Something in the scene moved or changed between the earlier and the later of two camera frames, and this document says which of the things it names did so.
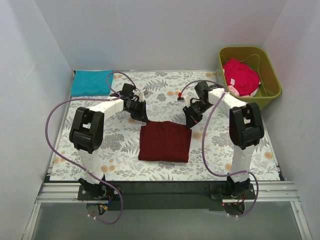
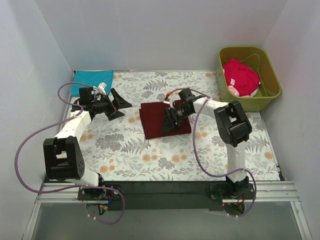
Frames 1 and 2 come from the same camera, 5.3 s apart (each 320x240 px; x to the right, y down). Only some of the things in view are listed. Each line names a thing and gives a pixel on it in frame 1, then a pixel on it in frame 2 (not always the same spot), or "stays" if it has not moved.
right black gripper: (192, 115) to (171, 116)
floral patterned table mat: (163, 126) stays
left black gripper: (139, 111) to (111, 107)
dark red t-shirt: (165, 141) to (152, 114)
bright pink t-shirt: (241, 80) stays
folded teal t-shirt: (91, 82) stays
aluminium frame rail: (264, 192) stays
